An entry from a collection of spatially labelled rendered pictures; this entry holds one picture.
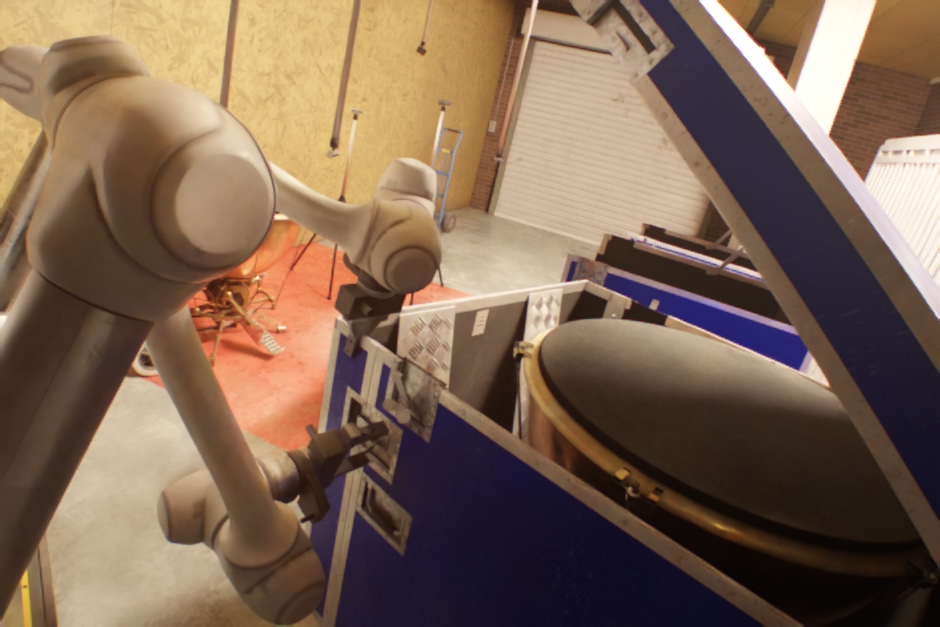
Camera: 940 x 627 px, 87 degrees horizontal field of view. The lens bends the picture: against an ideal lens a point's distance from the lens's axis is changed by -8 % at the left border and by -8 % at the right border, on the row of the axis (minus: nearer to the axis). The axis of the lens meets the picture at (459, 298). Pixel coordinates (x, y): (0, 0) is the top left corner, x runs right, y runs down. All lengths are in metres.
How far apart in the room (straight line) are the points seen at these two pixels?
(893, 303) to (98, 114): 0.70
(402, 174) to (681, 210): 7.38
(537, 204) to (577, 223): 0.67
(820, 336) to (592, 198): 7.62
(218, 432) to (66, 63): 0.41
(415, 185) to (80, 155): 0.56
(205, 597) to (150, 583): 0.16
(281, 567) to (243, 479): 0.13
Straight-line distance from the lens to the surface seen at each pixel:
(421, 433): 0.99
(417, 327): 1.27
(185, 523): 0.88
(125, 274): 0.44
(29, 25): 3.15
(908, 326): 0.64
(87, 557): 1.97
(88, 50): 0.60
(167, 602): 1.82
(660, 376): 1.21
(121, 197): 0.40
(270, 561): 0.77
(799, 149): 0.65
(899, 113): 8.74
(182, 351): 0.70
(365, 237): 0.77
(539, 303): 1.66
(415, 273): 0.75
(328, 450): 0.96
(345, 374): 1.13
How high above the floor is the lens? 1.40
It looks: 19 degrees down
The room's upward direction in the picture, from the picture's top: 13 degrees clockwise
